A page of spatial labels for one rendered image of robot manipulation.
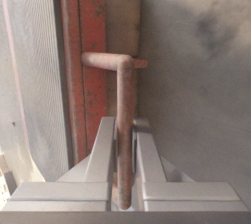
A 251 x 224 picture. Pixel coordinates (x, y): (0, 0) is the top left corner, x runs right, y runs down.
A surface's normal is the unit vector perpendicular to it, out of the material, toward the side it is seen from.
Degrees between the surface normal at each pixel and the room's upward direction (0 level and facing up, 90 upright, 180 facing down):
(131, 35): 99
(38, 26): 0
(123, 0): 76
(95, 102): 90
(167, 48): 0
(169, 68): 0
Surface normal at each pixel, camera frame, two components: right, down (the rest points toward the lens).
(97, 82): 0.65, 0.22
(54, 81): -0.76, 0.18
